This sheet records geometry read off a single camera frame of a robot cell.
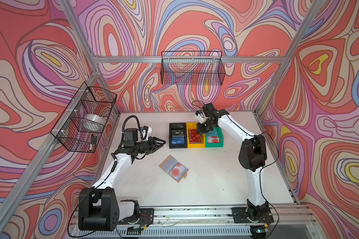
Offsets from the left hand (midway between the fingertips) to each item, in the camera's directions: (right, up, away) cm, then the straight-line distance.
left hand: (165, 143), depth 79 cm
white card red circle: (+7, -18, +9) cm, 21 cm away
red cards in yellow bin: (+17, +2, +19) cm, 26 cm away
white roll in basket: (-34, +11, -9) cm, 36 cm away
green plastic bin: (+32, 0, +22) cm, 39 cm away
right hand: (+20, +4, +15) cm, 26 cm away
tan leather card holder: (+1, -14, +13) cm, 19 cm away
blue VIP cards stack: (+6, -1, +22) cm, 23 cm away
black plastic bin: (+6, +2, +25) cm, 26 cm away
